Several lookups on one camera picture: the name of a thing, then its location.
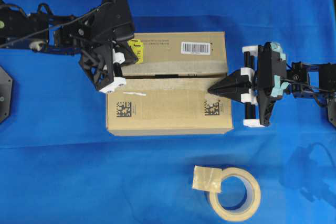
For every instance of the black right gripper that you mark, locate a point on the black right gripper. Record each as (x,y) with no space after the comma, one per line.
(258,85)

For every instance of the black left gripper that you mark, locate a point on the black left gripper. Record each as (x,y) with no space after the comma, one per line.
(101,60)

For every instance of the brown cardboard box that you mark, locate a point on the brown cardboard box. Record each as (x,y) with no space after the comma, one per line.
(166,91)

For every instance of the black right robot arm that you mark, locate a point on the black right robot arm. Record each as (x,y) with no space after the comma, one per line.
(311,81)

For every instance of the beige masking tape roll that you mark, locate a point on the beige masking tape roll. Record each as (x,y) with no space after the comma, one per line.
(233,193)

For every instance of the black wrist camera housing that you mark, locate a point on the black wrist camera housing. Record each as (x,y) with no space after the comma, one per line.
(117,21)

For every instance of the black octagonal mount plate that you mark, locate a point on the black octagonal mount plate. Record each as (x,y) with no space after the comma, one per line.
(6,87)

